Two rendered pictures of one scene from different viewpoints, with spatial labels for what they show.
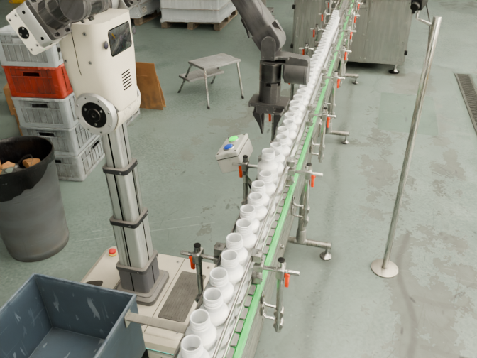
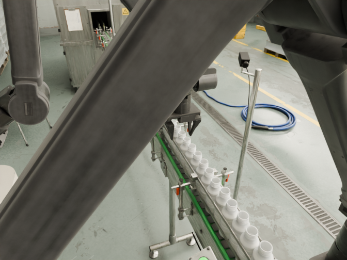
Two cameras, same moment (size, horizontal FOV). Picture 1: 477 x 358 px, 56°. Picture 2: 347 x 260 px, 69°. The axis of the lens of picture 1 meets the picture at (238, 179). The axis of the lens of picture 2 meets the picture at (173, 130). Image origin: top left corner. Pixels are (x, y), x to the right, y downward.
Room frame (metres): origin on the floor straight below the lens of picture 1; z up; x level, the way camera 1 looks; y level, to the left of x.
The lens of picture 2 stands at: (1.10, 0.33, 1.83)
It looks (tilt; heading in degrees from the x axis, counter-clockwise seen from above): 32 degrees down; 324
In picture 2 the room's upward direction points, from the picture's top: straight up
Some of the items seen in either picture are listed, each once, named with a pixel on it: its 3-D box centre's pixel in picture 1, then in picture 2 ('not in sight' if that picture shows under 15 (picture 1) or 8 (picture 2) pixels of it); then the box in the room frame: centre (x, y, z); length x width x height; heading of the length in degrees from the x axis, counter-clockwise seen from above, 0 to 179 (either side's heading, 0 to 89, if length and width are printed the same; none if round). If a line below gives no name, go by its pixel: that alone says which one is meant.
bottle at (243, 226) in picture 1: (244, 249); not in sight; (0.84, -0.01, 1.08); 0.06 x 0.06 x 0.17
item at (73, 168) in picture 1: (74, 148); not in sight; (3.22, 1.32, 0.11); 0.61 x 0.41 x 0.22; 169
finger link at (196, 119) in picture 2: not in sight; (186, 123); (1.61, -0.10, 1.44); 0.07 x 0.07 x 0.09; 74
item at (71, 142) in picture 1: (67, 123); not in sight; (3.22, 1.33, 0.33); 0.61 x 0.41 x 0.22; 170
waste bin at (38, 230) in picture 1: (26, 201); not in sight; (2.18, 1.25, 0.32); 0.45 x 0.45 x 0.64
